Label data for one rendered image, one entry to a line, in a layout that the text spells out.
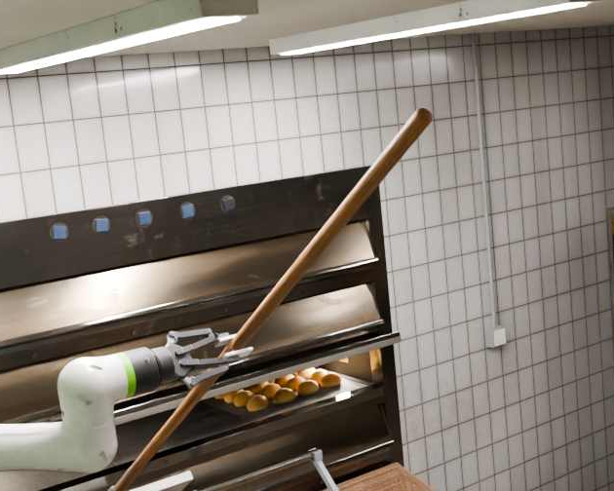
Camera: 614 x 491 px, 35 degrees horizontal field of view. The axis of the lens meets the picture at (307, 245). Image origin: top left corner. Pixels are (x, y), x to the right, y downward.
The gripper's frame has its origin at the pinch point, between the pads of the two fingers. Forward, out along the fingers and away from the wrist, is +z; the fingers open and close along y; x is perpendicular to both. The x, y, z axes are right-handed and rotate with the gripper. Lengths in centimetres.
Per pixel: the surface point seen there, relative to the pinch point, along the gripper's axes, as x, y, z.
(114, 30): 35, -60, -16
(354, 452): -153, 1, 127
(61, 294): -108, -73, 15
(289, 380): -161, -39, 119
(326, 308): -120, -50, 122
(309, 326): -122, -45, 111
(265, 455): -151, -10, 87
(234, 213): -94, -85, 83
